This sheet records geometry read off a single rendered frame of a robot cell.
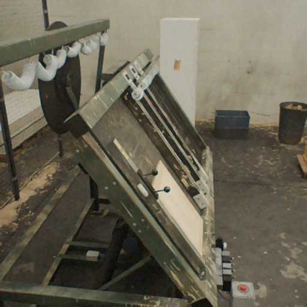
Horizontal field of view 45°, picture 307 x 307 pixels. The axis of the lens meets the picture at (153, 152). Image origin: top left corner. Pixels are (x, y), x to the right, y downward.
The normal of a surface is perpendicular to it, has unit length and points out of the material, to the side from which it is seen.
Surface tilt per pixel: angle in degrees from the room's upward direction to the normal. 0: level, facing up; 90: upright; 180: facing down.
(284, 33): 90
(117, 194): 90
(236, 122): 90
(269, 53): 90
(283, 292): 0
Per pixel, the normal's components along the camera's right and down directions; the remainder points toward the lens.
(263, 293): 0.00, -0.92
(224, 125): -0.10, 0.40
